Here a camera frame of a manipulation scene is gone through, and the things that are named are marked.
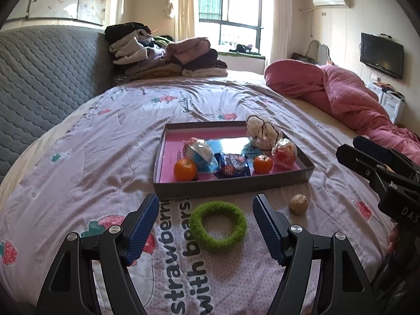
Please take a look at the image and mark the walnut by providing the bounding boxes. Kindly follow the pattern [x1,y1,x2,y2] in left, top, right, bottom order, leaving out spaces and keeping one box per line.
[288,194,309,216]

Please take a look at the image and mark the red surprise egg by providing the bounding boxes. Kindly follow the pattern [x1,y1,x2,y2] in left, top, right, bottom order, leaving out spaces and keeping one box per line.
[271,138,298,170]

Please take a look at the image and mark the orange mandarin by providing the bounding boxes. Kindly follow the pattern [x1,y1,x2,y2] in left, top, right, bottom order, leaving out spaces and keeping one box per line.
[253,155,273,174]
[173,158,197,182]

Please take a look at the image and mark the beige plush toy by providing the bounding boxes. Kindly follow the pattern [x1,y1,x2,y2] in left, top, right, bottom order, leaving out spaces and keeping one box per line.
[246,114,283,151]

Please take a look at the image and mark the green fuzzy ring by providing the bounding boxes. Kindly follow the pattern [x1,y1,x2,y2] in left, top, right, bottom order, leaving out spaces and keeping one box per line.
[188,200,249,254]

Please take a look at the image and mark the blue snack packet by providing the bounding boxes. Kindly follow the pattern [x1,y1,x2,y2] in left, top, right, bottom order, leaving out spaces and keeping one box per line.
[214,153,251,179]

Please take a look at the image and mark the person's right hand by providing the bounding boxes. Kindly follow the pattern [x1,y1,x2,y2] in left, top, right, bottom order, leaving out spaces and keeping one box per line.
[387,225,399,253]

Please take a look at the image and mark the white drawer cabinet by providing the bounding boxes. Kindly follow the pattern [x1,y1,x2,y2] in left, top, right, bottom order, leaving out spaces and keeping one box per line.
[367,82,405,124]

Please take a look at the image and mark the red quilted duvet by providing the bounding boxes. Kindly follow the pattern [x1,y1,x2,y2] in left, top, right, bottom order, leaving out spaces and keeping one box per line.
[264,59,419,164]

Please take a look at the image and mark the white air conditioner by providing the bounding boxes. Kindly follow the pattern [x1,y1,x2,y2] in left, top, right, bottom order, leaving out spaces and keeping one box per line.
[312,0,351,8]

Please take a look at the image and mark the dark shallow cardboard box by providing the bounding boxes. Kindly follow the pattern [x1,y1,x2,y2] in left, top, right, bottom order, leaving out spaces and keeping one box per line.
[153,121,315,201]

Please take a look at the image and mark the pink blue picture book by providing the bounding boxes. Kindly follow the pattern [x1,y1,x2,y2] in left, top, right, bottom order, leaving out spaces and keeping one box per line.
[156,127,262,183]

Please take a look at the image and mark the grey quilted headboard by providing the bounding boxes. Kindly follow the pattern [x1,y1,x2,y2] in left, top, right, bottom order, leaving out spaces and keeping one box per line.
[1,25,112,177]

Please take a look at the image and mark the beige curtain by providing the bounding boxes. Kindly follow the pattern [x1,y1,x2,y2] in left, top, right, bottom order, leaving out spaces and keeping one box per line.
[166,0,199,41]

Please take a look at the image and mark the pile of folded clothes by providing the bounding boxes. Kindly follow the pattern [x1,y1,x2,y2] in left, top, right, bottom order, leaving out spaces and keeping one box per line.
[105,22,228,85]

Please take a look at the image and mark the wall mounted black television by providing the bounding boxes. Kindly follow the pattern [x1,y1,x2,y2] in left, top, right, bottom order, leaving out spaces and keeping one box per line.
[360,33,405,80]

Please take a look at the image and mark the window with dark frame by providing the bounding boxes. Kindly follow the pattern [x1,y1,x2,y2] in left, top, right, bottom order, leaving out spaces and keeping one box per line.
[195,0,263,53]

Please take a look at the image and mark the blossom painted wall panels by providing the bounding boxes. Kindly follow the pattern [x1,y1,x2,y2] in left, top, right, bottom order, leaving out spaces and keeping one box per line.
[6,0,109,27]

